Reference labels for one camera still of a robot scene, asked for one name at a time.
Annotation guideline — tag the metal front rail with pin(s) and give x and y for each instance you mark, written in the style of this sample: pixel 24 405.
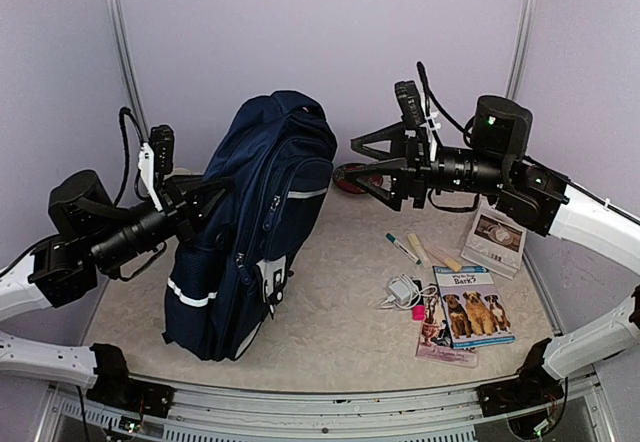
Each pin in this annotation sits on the metal front rail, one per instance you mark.
pixel 447 413

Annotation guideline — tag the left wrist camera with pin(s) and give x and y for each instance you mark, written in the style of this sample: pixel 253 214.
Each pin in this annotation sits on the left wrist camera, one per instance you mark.
pixel 155 161

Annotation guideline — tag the navy blue backpack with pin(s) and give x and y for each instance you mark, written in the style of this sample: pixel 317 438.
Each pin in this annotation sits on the navy blue backpack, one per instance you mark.
pixel 228 280

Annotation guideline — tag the pink small cap object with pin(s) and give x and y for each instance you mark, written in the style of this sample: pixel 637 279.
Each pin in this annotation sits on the pink small cap object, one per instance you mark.
pixel 418 313

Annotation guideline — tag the white grey book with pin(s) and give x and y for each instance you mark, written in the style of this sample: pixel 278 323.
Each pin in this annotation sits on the white grey book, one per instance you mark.
pixel 495 242

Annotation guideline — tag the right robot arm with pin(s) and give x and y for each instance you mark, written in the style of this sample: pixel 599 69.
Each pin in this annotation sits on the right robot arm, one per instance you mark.
pixel 545 202

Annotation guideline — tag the dog cover book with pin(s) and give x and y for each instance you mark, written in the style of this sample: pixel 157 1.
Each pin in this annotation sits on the dog cover book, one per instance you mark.
pixel 473 307

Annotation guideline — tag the pink cover book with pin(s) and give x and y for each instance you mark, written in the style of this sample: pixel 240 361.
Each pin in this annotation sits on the pink cover book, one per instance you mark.
pixel 435 340

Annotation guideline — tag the right aluminium corner post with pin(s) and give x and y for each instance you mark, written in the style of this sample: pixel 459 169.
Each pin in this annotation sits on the right aluminium corner post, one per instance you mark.
pixel 523 35

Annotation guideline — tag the left aluminium corner post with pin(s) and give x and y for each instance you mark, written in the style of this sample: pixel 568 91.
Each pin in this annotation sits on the left aluminium corner post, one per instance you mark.
pixel 117 21

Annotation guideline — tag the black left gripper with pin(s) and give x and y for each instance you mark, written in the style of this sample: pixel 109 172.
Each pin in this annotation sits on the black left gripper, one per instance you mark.
pixel 178 203

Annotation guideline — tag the pink highlighter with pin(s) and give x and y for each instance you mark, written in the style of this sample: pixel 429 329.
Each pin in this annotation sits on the pink highlighter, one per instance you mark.
pixel 438 254

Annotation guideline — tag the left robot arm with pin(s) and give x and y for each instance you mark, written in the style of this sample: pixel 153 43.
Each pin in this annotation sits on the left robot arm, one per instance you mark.
pixel 94 237

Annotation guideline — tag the white charger with cable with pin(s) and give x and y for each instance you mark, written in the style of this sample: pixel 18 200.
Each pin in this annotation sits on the white charger with cable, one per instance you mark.
pixel 405 293

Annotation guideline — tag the aluminium corner post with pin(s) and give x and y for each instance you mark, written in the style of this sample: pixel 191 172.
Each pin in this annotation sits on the aluminium corner post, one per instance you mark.
pixel 523 35
pixel 117 21

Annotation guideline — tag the green capped white marker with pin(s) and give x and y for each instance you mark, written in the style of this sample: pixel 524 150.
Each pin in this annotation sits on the green capped white marker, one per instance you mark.
pixel 401 247

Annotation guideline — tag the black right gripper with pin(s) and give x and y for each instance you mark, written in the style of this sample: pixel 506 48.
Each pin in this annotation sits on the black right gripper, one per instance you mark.
pixel 413 171

